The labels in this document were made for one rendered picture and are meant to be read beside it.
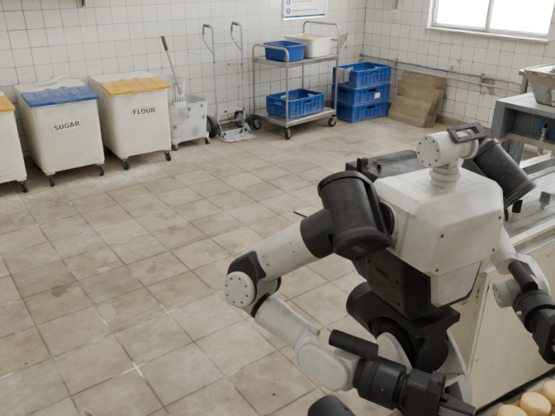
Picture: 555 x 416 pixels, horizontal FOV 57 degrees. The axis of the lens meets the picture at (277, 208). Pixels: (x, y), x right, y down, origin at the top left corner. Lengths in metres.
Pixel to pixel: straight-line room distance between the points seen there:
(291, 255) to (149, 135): 3.92
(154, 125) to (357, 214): 4.00
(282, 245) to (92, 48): 4.38
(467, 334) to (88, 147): 3.62
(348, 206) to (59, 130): 3.80
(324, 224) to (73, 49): 4.40
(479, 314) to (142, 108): 3.65
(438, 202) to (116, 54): 4.55
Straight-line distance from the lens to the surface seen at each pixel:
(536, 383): 1.19
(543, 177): 2.46
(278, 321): 1.11
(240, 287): 1.10
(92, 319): 2.95
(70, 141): 4.65
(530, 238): 1.88
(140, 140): 4.87
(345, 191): 1.00
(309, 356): 1.07
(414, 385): 1.03
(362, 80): 6.18
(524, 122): 2.45
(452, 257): 1.10
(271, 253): 1.06
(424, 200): 1.04
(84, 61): 5.26
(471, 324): 1.84
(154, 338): 2.74
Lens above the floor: 1.70
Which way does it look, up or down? 25 degrees down
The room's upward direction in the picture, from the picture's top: straight up
